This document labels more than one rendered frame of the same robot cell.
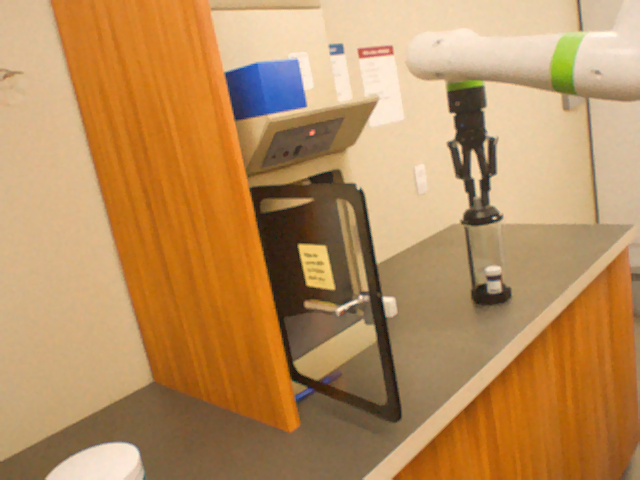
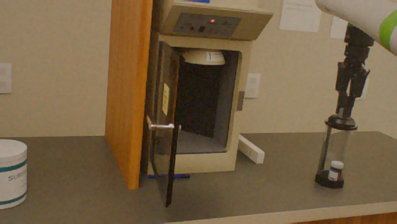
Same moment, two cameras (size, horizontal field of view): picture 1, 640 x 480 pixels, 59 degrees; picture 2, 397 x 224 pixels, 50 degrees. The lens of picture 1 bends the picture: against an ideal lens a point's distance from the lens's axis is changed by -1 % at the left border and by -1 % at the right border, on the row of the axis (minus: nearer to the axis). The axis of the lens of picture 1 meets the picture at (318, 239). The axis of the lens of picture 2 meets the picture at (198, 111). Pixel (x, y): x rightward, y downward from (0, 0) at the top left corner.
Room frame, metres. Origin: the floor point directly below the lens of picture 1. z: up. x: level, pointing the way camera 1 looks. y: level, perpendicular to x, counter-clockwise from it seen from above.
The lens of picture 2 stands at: (-0.06, -0.49, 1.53)
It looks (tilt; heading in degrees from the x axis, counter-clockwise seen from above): 15 degrees down; 22
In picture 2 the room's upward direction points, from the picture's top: 6 degrees clockwise
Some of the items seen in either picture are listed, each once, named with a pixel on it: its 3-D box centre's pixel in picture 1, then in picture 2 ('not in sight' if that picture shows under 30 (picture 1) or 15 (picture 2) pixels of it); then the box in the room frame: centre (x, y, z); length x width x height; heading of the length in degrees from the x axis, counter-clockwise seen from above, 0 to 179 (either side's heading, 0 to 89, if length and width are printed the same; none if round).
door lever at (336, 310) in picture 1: (333, 304); (157, 122); (0.87, 0.00, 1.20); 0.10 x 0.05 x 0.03; 37
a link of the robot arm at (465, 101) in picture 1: (467, 100); (360, 37); (1.42, -0.42, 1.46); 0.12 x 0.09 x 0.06; 135
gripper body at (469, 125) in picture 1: (470, 130); (354, 59); (1.42, -0.42, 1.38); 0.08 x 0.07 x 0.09; 45
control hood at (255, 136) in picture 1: (312, 133); (217, 21); (1.15, -0.03, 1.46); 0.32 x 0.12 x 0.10; 134
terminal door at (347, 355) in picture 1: (319, 297); (164, 118); (0.95, 0.02, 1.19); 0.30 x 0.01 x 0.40; 37
